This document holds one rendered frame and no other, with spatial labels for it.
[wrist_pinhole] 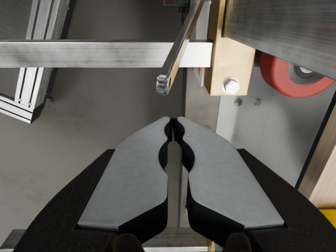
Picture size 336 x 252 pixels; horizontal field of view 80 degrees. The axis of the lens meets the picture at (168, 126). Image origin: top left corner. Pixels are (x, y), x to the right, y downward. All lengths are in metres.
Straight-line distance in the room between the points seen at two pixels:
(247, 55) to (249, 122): 0.36
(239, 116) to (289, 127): 0.13
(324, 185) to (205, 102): 0.26
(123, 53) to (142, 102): 0.96
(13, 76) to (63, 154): 0.63
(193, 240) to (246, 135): 0.39
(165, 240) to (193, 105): 0.28
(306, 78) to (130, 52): 0.20
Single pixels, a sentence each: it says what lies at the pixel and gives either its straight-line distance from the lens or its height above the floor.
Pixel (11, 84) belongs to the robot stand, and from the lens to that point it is 1.19.
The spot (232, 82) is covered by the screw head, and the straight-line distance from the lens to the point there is 0.26.
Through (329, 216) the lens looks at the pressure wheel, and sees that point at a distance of 0.40.
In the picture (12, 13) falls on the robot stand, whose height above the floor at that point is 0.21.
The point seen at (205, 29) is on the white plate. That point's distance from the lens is 0.33.
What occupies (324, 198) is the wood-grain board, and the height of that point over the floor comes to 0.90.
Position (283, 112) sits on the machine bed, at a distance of 0.56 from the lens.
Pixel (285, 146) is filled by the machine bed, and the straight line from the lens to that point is 0.55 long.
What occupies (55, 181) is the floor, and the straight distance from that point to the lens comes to 1.77.
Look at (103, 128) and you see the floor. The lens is 1.35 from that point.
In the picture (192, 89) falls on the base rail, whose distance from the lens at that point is 0.45.
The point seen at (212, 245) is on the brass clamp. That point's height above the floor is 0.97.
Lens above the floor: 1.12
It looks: 61 degrees down
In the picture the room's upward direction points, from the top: 179 degrees clockwise
